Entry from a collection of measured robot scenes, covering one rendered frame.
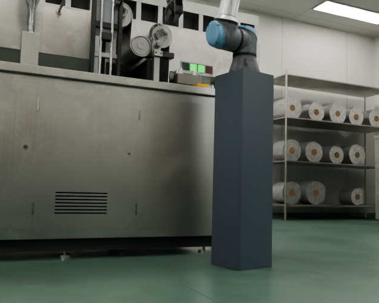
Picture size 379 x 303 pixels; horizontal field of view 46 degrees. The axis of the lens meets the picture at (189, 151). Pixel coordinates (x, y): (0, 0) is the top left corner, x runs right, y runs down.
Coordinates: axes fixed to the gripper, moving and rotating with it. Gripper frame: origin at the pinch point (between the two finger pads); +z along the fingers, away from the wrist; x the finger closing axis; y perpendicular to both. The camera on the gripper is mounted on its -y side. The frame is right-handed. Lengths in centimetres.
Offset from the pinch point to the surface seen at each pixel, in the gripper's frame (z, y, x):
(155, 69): 21.4, -17.8, 6.2
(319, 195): 238, 70, -301
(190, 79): 23.9, -19.7, -16.3
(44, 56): 44, 13, 64
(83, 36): 34, 25, 42
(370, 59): 138, 263, -441
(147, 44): 15.3, -2.9, 10.2
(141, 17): 26, 47, 2
